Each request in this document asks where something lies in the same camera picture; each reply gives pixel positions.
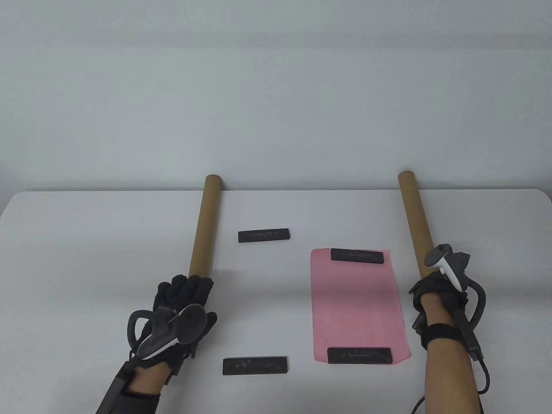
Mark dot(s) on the person's left hand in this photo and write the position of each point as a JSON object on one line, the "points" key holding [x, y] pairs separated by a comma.
{"points": [[185, 291]]}

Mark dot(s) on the person's right hand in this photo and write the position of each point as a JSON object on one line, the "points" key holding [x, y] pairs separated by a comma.
{"points": [[435, 284]]}

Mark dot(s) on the brown cardboard mailing tube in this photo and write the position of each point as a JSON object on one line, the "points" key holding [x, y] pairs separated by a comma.
{"points": [[205, 224], [414, 215]]}

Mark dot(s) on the black paperweight bar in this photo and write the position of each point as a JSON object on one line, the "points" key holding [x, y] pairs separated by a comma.
{"points": [[255, 365], [360, 355], [357, 256], [264, 235]]}

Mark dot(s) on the pink paper sheet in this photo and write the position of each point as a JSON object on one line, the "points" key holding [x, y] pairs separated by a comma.
{"points": [[353, 302]]}

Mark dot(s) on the person's right forearm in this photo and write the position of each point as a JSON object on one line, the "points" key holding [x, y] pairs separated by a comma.
{"points": [[450, 384]]}

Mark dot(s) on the person's left forearm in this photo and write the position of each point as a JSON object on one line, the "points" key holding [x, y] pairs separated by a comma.
{"points": [[148, 377]]}

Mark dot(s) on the grey hand-mounted controller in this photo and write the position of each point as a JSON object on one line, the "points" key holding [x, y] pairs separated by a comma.
{"points": [[450, 267], [189, 323]]}

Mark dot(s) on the grey wrist-mounted box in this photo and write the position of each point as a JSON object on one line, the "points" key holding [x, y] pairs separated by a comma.
{"points": [[114, 390], [470, 340]]}

